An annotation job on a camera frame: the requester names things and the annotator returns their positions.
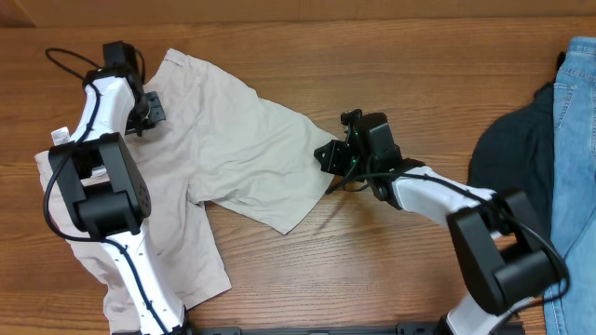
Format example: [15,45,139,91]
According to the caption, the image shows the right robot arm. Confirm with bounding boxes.
[314,109,570,335]

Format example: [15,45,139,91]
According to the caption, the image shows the dark navy shirt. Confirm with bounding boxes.
[467,80,554,233]

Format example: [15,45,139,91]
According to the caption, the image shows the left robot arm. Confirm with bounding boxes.
[45,41,197,334]

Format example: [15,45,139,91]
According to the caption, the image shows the blue denim jeans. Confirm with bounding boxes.
[544,36,595,334]

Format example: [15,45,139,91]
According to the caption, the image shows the beige shorts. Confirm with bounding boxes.
[35,49,332,334]

